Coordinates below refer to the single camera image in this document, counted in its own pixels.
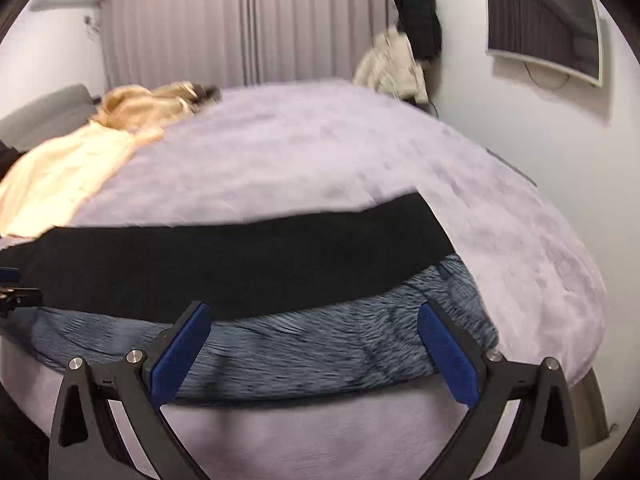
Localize black hanging jacket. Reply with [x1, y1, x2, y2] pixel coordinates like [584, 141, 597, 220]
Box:
[392, 0, 443, 63]

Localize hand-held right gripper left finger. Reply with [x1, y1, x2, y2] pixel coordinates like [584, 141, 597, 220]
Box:
[48, 301, 212, 480]

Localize brown grey garment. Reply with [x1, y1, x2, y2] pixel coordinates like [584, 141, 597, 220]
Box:
[190, 85, 223, 108]

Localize grey pleated curtain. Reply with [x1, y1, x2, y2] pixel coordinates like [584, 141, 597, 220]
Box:
[100, 0, 418, 88]

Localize grey sofa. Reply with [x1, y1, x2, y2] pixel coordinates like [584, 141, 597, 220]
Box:
[0, 84, 101, 153]

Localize black fleece-lined pants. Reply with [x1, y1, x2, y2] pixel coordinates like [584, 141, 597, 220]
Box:
[0, 192, 501, 403]

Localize wooden bed frame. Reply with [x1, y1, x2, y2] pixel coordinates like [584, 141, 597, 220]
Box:
[565, 367, 611, 448]

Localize orange towel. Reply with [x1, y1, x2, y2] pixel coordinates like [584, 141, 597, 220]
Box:
[0, 122, 166, 238]

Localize wall-mounted television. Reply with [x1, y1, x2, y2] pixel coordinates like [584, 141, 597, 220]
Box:
[485, 0, 603, 88]

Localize lavender plush blanket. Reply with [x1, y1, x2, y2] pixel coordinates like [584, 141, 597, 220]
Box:
[0, 77, 608, 480]

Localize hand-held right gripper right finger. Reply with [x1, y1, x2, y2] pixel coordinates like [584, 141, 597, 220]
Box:
[418, 300, 581, 480]

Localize yellow striped garment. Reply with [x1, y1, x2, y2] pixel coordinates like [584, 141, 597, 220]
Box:
[92, 80, 198, 131]

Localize black television cable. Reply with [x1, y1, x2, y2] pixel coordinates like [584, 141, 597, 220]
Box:
[522, 62, 571, 88]

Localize cream puffer jacket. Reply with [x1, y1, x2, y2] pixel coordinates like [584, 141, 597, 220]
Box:
[352, 27, 430, 103]

